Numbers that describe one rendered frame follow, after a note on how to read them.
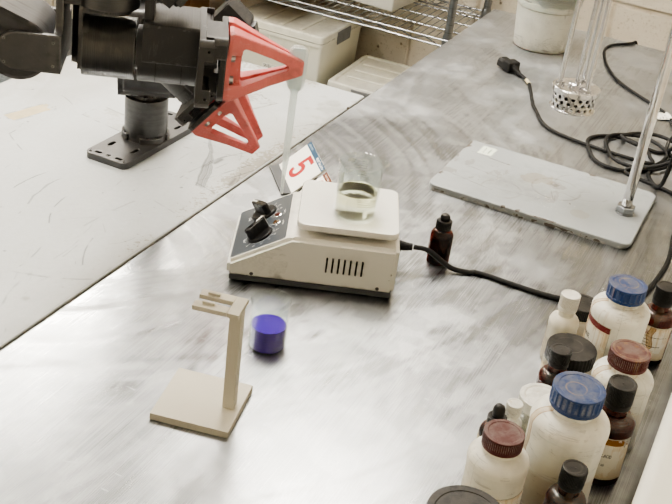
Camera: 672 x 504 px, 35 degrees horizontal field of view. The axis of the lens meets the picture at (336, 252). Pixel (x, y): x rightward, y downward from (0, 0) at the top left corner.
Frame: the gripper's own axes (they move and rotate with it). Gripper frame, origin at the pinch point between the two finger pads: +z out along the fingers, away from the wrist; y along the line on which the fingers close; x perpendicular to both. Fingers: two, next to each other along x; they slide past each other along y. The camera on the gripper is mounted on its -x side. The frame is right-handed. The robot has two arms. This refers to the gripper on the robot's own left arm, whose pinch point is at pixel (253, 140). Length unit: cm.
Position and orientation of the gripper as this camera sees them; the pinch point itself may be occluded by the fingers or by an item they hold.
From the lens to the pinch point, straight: 132.0
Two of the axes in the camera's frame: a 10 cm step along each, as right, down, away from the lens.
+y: 0.4, -4.9, 8.7
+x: -7.3, 5.8, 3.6
